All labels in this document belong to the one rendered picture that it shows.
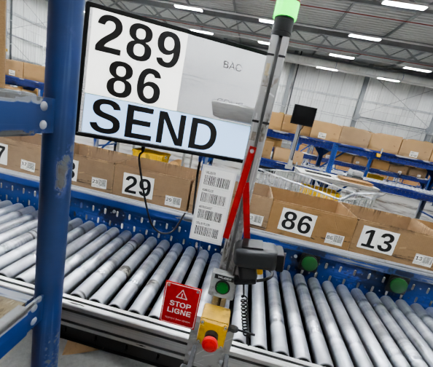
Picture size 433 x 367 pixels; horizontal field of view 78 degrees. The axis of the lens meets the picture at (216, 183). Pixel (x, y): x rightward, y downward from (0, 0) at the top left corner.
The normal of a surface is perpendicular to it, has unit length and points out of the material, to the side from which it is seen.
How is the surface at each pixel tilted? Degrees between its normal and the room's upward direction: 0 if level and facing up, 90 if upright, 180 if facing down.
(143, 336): 90
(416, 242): 91
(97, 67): 86
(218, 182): 90
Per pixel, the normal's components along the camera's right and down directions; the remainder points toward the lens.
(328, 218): -0.13, 0.21
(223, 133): 0.22, 0.20
